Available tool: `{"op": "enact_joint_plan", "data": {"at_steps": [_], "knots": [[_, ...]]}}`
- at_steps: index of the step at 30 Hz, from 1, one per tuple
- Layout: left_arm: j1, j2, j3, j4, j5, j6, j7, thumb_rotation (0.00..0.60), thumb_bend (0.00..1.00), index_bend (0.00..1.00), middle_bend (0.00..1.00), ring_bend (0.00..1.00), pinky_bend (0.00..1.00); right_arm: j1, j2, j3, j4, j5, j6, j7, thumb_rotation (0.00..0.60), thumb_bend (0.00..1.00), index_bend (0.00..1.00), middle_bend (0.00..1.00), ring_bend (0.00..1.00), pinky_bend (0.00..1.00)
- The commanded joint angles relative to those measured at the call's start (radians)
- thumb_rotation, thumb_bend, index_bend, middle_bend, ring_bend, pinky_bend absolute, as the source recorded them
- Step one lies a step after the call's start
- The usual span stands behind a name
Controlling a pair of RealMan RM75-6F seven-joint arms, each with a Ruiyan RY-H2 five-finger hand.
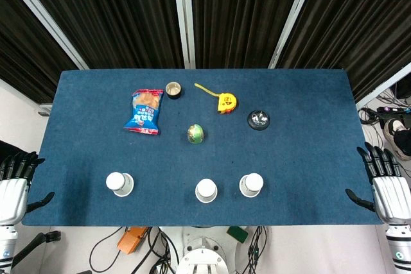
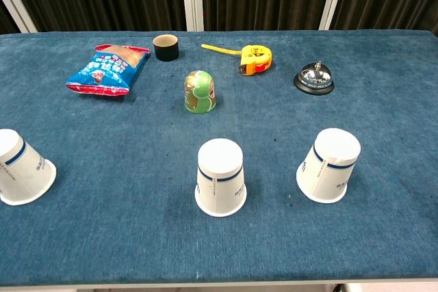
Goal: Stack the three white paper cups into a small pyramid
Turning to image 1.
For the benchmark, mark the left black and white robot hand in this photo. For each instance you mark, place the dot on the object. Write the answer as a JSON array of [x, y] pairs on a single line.
[[12, 197]]

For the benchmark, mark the white robot torso base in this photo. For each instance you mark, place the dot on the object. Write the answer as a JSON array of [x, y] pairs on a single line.
[[203, 253]]

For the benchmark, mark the black pleated curtain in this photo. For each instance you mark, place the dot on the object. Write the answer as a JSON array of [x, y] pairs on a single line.
[[112, 14], [237, 14], [22, 56], [359, 23]]

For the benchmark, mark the blue table cloth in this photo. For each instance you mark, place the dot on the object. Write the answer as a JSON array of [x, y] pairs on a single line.
[[205, 155]]

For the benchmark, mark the yellow tape measure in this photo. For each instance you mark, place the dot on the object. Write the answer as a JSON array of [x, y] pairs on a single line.
[[227, 103]]

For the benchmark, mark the green block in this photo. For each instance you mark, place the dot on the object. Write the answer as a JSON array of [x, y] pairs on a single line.
[[238, 234]]

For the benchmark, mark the small brown round tin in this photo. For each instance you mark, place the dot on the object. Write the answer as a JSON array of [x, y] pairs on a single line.
[[173, 90]]

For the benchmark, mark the black round tin with clips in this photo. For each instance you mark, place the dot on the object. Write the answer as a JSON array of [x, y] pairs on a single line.
[[258, 120]]

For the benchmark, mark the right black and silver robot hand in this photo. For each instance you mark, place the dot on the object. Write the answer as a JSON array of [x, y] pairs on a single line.
[[391, 197]]

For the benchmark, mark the grey metal bracket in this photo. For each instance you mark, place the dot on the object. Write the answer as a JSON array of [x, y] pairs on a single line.
[[45, 109]]

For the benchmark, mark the black power strip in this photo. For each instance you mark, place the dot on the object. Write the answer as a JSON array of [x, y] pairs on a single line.
[[393, 109]]

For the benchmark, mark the orange device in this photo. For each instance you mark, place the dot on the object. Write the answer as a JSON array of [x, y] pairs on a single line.
[[131, 238]]

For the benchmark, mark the black and white shoe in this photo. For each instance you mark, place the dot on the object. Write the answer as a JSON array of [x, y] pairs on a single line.
[[398, 136]]

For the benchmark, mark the white frame post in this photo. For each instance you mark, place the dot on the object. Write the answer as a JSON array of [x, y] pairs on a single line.
[[383, 86], [293, 17], [45, 17], [183, 17]]

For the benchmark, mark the blue snack bag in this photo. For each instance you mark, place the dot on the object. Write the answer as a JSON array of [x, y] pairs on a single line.
[[145, 112]]

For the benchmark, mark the green egg-shaped toy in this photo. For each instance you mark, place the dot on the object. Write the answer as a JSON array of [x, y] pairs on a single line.
[[196, 133]]

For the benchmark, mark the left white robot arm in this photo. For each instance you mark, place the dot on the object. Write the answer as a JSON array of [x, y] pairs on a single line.
[[7, 245]]

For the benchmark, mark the white paper cup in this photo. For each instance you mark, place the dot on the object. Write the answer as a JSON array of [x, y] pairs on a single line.
[[206, 190], [251, 184], [119, 184]]

